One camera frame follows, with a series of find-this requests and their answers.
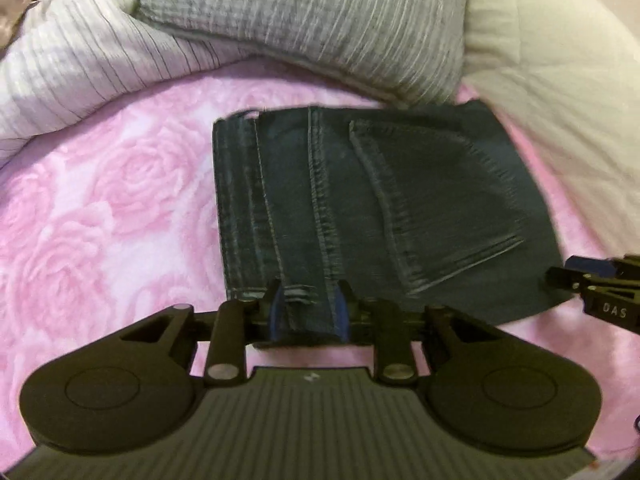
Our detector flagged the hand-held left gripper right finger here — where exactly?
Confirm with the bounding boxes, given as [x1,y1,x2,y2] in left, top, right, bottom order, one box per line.
[334,280,501,385]

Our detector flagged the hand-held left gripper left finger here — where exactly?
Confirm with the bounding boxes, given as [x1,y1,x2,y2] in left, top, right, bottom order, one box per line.
[120,280,290,387]

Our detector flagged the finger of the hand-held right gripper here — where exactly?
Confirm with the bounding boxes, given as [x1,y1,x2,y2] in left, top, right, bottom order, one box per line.
[545,266,593,292]
[564,256,617,277]

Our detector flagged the dark denim jeans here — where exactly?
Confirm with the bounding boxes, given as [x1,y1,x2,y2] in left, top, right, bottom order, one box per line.
[212,99,577,350]

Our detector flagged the pink floral blanket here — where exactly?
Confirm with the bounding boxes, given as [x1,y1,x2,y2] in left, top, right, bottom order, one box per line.
[0,57,640,466]

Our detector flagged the grey checked pillow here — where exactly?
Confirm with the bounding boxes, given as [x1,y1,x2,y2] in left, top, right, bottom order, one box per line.
[134,0,474,107]

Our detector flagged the striped white quilt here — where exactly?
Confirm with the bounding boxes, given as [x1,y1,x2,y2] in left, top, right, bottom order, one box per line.
[0,0,261,163]

